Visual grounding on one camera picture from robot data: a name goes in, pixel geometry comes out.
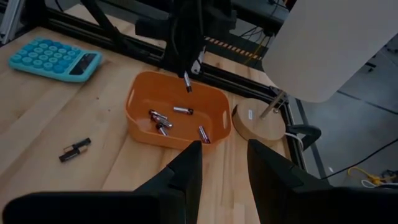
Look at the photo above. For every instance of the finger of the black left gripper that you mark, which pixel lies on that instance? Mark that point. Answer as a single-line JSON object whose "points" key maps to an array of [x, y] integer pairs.
{"points": [[185, 53]]}

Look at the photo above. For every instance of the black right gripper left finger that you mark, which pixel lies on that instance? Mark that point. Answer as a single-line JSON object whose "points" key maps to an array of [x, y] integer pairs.
{"points": [[174, 193]]}

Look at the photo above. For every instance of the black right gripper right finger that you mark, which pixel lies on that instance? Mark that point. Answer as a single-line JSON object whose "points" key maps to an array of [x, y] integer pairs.
{"points": [[286, 193]]}

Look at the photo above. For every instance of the orange black striped tape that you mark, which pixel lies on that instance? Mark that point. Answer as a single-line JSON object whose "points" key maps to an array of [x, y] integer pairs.
{"points": [[233, 48]]}

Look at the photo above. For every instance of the orange plastic bin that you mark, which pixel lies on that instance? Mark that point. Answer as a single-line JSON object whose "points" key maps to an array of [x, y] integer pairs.
{"points": [[186, 99]]}

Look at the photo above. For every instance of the black copper battery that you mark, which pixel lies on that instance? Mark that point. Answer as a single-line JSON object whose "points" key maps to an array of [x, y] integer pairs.
{"points": [[72, 154], [79, 144]]}

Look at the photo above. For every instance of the white shade wooden base lamp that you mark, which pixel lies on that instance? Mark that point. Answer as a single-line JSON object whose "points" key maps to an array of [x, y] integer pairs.
{"points": [[326, 46]]}

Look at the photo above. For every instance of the blue calculator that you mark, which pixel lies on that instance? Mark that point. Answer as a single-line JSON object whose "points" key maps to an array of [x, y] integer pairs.
{"points": [[53, 57]]}

